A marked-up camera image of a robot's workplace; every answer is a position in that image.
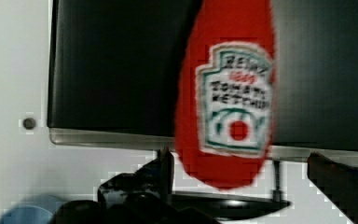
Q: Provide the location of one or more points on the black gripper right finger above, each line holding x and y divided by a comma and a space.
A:
337, 181

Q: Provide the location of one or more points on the black toaster oven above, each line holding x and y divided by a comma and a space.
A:
114, 67

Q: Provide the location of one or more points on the red ketchup bottle plush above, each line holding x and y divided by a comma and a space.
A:
224, 114

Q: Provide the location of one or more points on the blue bowl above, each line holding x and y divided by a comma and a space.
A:
38, 209

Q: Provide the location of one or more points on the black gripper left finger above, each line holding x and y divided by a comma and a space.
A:
141, 197

